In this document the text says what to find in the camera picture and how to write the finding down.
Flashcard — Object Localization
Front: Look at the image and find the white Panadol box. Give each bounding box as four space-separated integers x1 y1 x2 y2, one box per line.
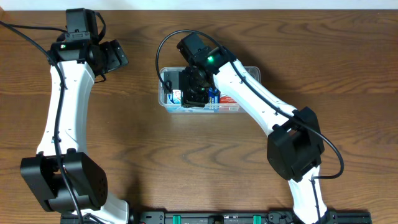
169 90 182 105

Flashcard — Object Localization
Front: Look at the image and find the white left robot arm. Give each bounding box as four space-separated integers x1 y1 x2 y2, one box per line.
20 8 129 223

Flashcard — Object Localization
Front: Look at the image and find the green Zam-Buk ointment box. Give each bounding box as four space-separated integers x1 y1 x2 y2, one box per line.
181 90 209 108

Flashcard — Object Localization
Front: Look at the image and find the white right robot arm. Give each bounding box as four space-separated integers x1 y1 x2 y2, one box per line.
158 30 327 223

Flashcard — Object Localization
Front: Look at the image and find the red Panadol box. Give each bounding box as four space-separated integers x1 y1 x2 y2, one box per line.
219 93 237 104

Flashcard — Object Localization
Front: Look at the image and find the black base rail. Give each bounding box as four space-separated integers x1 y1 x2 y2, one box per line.
130 210 373 224

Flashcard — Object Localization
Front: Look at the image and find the clear plastic container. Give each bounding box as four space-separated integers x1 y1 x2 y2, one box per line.
158 65 261 114

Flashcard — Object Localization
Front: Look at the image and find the blue Cool Fever box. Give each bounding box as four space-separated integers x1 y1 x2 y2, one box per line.
166 88 220 108

